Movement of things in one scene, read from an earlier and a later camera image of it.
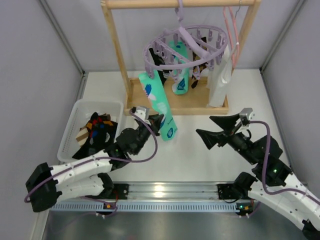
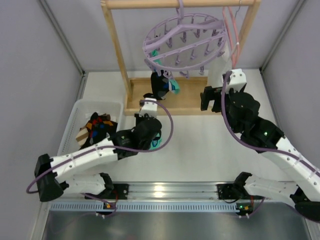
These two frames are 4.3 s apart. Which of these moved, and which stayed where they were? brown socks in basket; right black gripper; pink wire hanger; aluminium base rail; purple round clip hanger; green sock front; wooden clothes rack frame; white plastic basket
Moved: green sock front; purple round clip hanger; right black gripper
Stayed: aluminium base rail; brown socks in basket; white plastic basket; wooden clothes rack frame; pink wire hanger
